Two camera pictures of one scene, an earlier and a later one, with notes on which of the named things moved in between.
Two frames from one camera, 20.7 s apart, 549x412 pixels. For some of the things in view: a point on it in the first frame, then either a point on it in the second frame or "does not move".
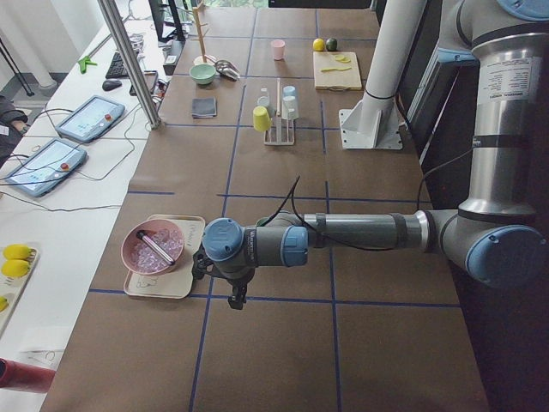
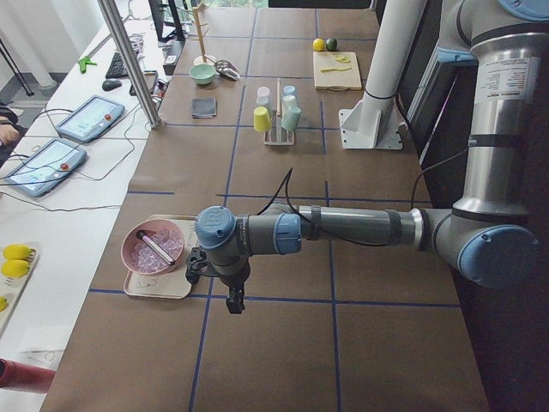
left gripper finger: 238,296 does not move
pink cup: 278,48 -> 263,91
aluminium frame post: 116,23 does not move
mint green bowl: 202,74 does not move
